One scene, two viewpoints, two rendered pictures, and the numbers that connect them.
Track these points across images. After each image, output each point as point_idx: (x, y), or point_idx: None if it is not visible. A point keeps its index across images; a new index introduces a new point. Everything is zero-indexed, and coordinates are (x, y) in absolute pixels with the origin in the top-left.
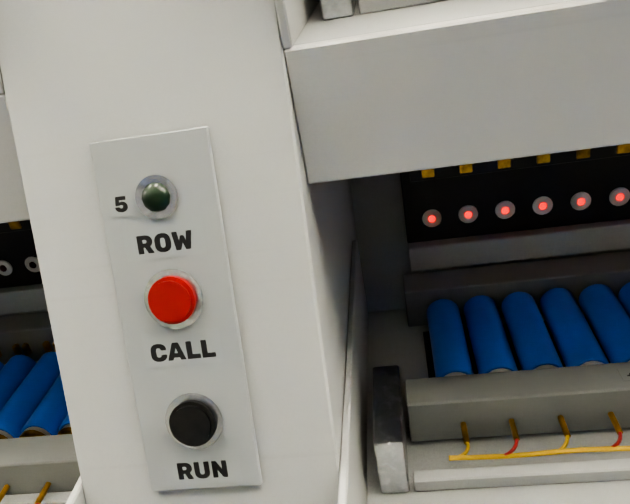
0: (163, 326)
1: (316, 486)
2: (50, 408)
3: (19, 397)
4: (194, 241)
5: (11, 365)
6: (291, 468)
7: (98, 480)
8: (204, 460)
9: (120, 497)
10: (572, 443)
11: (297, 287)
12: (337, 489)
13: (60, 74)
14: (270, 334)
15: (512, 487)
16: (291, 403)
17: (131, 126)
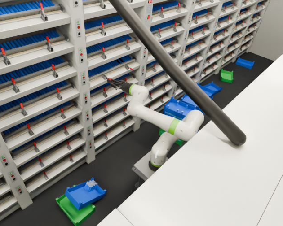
0: (144, 53)
1: (146, 57)
2: (129, 58)
3: (127, 58)
4: (145, 49)
5: (123, 57)
6: (146, 57)
7: (141, 59)
8: (144, 57)
9: (141, 59)
10: (148, 54)
11: (147, 50)
12: (147, 57)
13: (143, 45)
14: (146, 52)
15: (147, 56)
16: (146, 54)
17: (144, 46)
